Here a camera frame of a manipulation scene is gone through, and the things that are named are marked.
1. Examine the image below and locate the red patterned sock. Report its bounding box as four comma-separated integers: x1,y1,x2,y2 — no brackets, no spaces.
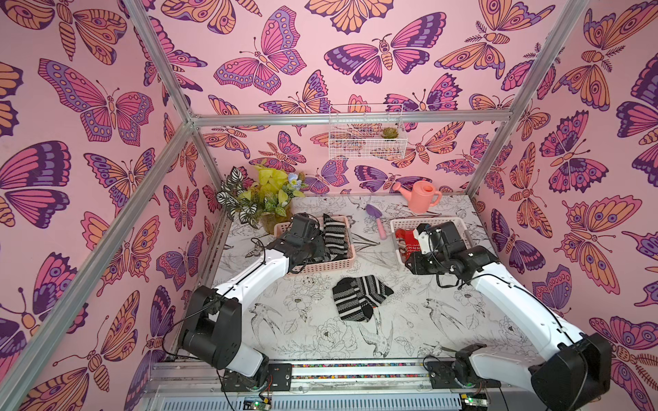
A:
395,229,421,263

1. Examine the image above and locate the black white striped sock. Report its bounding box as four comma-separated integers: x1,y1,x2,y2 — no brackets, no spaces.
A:
323,214,348,261

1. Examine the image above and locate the black grey striped sock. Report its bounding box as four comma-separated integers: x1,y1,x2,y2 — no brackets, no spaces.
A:
332,277,375,322
354,275,394,308

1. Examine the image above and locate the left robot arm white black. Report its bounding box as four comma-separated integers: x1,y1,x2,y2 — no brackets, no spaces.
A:
178,213,327,388

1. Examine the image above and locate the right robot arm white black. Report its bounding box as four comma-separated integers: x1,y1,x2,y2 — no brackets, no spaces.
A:
405,221,612,410

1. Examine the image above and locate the pink plastic basket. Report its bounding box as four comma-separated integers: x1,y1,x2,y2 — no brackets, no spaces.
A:
274,216,356,275

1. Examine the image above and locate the white plastic basket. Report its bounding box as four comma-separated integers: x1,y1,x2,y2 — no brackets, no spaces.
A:
389,217,475,267

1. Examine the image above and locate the pink watering can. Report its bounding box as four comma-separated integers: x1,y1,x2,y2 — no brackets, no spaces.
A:
392,181,443,214

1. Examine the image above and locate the artificial plant bouquet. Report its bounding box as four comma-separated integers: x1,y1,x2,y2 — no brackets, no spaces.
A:
215,166,308,234

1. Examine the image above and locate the purple pink garden trowel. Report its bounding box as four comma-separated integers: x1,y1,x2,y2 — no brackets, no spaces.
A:
365,204,387,240

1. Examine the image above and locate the small green succulent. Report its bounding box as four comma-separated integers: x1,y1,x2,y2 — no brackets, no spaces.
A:
380,127,399,140

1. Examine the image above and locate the white wire wall basket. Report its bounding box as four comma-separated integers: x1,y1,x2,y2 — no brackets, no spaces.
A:
326,111,408,162

